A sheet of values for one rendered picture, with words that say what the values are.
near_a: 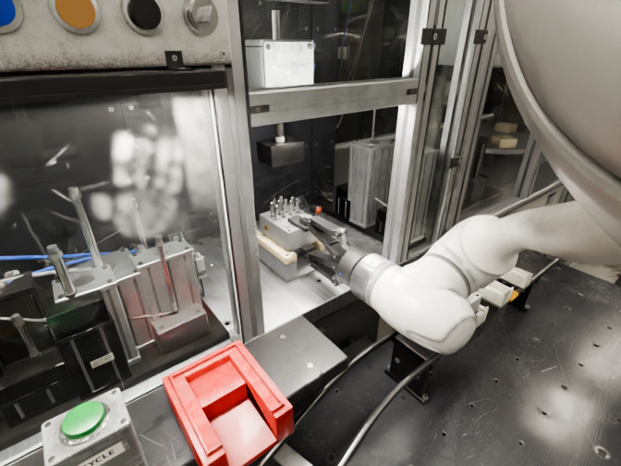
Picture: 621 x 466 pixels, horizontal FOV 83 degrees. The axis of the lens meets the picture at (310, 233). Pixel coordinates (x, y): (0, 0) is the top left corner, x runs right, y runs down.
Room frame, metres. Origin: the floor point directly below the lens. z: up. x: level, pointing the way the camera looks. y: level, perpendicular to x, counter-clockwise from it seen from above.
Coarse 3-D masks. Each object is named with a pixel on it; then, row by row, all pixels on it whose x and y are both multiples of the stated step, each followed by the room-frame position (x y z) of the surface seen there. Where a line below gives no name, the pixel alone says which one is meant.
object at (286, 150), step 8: (280, 128) 0.77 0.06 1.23; (280, 136) 0.77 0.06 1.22; (288, 136) 0.82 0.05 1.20; (264, 144) 0.75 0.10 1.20; (272, 144) 0.75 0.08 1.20; (280, 144) 0.75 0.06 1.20; (288, 144) 0.75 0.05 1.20; (296, 144) 0.77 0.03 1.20; (264, 152) 0.75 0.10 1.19; (272, 152) 0.73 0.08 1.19; (280, 152) 0.74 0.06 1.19; (288, 152) 0.75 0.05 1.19; (296, 152) 0.77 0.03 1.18; (264, 160) 0.75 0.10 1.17; (272, 160) 0.73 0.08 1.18; (280, 160) 0.74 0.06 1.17; (288, 160) 0.75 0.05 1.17; (296, 160) 0.77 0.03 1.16
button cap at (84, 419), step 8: (80, 408) 0.25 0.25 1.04; (88, 408) 0.25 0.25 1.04; (96, 408) 0.25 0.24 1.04; (72, 416) 0.24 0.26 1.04; (80, 416) 0.24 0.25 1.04; (88, 416) 0.24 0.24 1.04; (96, 416) 0.24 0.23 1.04; (104, 416) 0.25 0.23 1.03; (64, 424) 0.23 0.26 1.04; (72, 424) 0.23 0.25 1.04; (80, 424) 0.23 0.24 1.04; (88, 424) 0.23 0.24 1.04; (96, 424) 0.23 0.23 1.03; (64, 432) 0.22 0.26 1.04; (72, 432) 0.22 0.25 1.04; (80, 432) 0.22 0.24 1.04; (88, 432) 0.23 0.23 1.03
